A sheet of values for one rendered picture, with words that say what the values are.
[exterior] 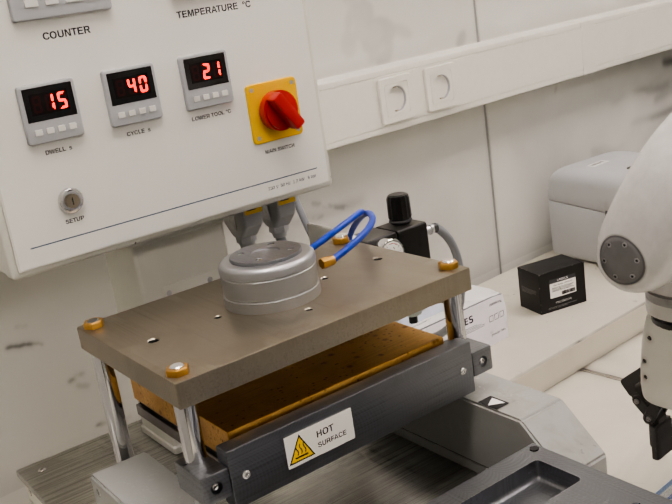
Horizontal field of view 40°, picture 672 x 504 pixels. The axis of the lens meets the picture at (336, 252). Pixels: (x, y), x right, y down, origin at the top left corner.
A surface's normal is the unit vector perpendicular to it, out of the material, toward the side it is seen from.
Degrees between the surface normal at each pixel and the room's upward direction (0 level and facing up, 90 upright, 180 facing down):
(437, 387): 90
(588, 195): 86
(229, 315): 0
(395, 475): 0
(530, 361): 0
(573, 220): 90
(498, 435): 90
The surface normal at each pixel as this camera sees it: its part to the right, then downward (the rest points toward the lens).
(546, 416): 0.27, -0.62
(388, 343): -0.14, -0.95
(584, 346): 0.65, 0.12
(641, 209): -0.76, 0.18
